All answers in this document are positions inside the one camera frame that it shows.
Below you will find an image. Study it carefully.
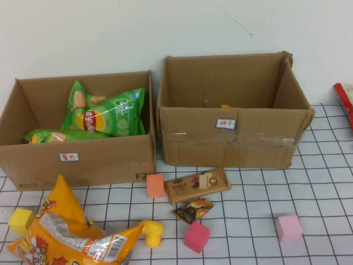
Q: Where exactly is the orange foam block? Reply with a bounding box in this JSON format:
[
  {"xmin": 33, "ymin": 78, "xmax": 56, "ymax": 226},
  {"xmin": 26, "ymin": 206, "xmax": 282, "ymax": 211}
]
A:
[{"xmin": 146, "ymin": 173, "xmax": 166, "ymax": 199}]

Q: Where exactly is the green chip bag orange corner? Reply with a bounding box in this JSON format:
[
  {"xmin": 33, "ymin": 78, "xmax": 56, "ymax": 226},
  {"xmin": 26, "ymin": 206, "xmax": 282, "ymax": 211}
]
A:
[{"xmin": 23, "ymin": 129, "xmax": 110, "ymax": 145}]

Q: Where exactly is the yellow rubber duck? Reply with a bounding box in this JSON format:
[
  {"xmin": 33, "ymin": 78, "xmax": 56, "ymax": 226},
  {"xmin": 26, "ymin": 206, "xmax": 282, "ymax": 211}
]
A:
[{"xmin": 137, "ymin": 220, "xmax": 164, "ymax": 249}]

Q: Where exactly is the red snack packet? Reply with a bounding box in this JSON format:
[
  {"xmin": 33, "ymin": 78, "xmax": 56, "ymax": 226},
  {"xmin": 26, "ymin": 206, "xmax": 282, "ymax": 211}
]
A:
[{"xmin": 333, "ymin": 82, "xmax": 353, "ymax": 130}]

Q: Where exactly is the taped cardboard box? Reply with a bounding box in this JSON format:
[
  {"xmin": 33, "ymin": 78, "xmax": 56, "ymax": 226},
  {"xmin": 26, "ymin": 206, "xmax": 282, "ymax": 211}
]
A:
[{"xmin": 156, "ymin": 50, "xmax": 315, "ymax": 169}]

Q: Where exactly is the white label red handwriting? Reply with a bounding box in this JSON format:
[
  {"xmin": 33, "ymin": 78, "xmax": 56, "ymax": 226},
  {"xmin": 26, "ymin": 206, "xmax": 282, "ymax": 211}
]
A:
[
  {"xmin": 58, "ymin": 152, "xmax": 80, "ymax": 162},
  {"xmin": 215, "ymin": 118, "xmax": 237, "ymax": 130}
]

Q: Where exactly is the small dark snack packet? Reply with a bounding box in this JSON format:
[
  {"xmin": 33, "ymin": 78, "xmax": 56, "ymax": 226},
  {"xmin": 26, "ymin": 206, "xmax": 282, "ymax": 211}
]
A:
[{"xmin": 170, "ymin": 198, "xmax": 215, "ymax": 226}]

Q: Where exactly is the cardboard box with F2 print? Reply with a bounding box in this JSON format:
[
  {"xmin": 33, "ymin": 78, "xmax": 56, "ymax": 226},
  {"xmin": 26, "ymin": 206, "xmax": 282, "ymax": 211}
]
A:
[{"xmin": 0, "ymin": 69, "xmax": 157, "ymax": 192}]

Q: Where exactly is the pink foam cube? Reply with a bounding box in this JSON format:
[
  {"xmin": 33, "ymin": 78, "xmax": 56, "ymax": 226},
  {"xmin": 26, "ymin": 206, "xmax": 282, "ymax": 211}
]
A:
[{"xmin": 275, "ymin": 215, "xmax": 303, "ymax": 243}]

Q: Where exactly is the green chip bag blue emblem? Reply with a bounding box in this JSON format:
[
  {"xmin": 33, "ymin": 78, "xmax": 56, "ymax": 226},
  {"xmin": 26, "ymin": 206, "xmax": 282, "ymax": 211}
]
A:
[{"xmin": 63, "ymin": 87, "xmax": 146, "ymax": 137}]

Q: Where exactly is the yellow foam cube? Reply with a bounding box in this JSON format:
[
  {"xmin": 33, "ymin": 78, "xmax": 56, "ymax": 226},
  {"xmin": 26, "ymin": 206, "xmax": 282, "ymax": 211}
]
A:
[{"xmin": 8, "ymin": 208, "xmax": 36, "ymax": 235}]

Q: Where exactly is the white grid tablecloth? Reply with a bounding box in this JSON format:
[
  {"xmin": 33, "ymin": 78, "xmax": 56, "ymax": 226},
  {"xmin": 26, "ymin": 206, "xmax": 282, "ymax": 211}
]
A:
[{"xmin": 0, "ymin": 102, "xmax": 353, "ymax": 265}]

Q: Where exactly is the brown wafer biscuit packet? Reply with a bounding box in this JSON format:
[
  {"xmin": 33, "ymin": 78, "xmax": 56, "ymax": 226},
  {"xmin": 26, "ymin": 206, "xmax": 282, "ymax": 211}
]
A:
[{"xmin": 163, "ymin": 167, "xmax": 232, "ymax": 206}]

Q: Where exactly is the magenta foam cube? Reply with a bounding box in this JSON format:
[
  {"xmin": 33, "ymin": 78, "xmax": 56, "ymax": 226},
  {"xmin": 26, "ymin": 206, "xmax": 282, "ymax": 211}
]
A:
[{"xmin": 184, "ymin": 220, "xmax": 212, "ymax": 254}]

